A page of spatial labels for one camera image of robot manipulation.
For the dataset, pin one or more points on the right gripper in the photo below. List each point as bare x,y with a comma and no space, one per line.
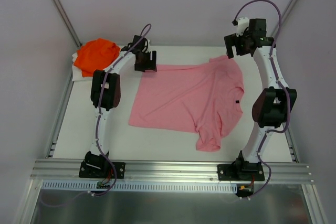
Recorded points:
230,43

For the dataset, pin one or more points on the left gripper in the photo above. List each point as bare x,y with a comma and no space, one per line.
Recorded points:
145,61

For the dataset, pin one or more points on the pink t shirt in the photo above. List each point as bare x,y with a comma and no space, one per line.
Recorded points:
203,99

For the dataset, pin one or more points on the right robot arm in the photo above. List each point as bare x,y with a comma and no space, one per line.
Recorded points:
271,110

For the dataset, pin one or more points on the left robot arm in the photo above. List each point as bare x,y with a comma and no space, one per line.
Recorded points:
105,96

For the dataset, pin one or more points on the orange t shirt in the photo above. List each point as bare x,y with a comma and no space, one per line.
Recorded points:
96,55

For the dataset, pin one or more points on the white t shirt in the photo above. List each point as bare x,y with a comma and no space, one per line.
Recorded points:
77,72

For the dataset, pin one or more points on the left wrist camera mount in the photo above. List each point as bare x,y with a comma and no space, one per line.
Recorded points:
146,45

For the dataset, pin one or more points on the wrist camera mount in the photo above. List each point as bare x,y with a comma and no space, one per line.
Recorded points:
241,24
146,45

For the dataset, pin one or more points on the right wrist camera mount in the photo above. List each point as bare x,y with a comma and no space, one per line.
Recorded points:
241,24

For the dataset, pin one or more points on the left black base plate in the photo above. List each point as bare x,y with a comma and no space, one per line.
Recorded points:
91,171

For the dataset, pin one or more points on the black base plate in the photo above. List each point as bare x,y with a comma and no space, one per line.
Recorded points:
227,172
91,171

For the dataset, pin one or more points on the left aluminium corner post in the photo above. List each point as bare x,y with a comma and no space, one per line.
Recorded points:
63,15

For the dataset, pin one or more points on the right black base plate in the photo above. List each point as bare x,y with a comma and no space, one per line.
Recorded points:
227,172

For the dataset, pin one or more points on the right aluminium side rail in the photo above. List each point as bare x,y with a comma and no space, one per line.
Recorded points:
292,146

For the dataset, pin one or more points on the aluminium front rail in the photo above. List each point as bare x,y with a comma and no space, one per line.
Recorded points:
165,171

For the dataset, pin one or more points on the white slotted cable duct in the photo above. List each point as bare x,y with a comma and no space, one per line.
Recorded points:
217,187

